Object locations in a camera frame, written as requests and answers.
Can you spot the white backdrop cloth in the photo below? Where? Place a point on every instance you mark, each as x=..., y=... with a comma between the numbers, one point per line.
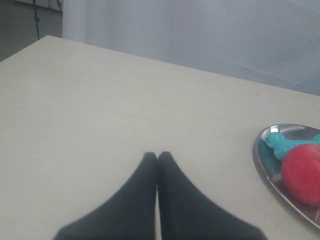
x=275, y=42

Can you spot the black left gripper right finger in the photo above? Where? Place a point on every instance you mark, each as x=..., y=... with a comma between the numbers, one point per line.
x=187, y=214

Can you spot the round silver metal plate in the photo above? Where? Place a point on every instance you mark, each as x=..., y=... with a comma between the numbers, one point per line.
x=269, y=170

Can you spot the teal toy object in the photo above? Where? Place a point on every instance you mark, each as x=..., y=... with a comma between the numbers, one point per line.
x=281, y=145

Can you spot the black stand pole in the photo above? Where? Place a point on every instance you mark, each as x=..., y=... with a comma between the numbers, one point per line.
x=36, y=18

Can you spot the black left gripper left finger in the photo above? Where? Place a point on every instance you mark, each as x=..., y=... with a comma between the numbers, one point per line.
x=128, y=215

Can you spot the red apple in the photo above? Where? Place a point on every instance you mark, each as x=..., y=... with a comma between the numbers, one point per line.
x=300, y=172

